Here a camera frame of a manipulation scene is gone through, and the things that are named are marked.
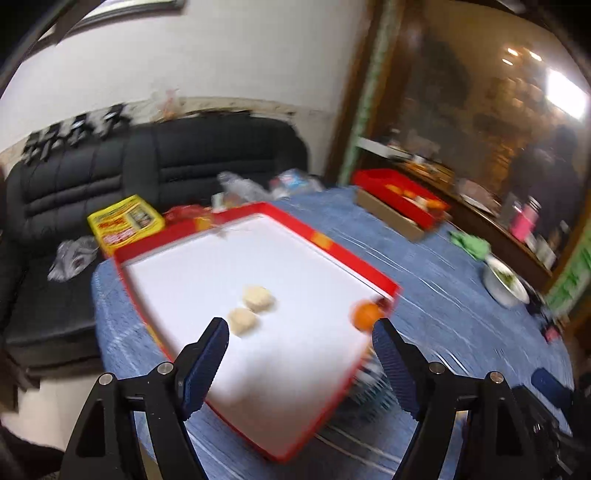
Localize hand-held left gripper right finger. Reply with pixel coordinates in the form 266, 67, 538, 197
372, 318, 532, 480

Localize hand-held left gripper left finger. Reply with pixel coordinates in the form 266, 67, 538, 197
61, 317, 230, 480

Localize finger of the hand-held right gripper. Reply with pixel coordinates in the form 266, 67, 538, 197
531, 369, 574, 409

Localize red tray box white inside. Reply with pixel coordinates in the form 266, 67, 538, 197
113, 202, 402, 463

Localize orange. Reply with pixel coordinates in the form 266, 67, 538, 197
352, 300, 386, 332

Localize pale square pastry cake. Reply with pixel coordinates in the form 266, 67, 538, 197
228, 307, 259, 337
243, 285, 278, 315

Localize blue plaid tablecloth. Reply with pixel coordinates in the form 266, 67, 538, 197
90, 185, 575, 480

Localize white bowl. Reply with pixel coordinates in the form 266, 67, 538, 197
482, 256, 532, 309

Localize green leaves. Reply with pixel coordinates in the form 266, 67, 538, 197
495, 269, 523, 291

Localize green cloth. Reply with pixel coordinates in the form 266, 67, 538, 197
450, 231, 491, 259

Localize red plastic bag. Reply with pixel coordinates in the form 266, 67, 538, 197
164, 205, 214, 227

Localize pink sleeved bottle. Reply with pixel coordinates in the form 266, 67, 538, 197
510, 198, 542, 243

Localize yellow printed box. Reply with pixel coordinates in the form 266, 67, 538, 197
88, 195, 166, 257

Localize grey plastic bag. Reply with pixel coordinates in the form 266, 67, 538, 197
47, 237, 100, 282

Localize wooden counter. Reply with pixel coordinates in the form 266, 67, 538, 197
355, 136, 555, 278

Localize red box with fruit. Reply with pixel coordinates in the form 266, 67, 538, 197
352, 168, 451, 229

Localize blue white packet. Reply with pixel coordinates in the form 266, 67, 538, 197
272, 168, 324, 195

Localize black leather sofa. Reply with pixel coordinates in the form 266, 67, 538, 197
0, 113, 309, 384

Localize white flat box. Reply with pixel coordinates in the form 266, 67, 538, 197
355, 137, 399, 160

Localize clear hanging plastic bag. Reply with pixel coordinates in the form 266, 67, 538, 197
152, 88, 186, 121

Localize row of black clips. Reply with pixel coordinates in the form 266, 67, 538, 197
23, 104, 131, 163

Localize bamboo wall sticker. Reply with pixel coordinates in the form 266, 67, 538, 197
547, 240, 591, 320

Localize green patterned wall strip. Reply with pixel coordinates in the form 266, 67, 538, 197
339, 14, 394, 185

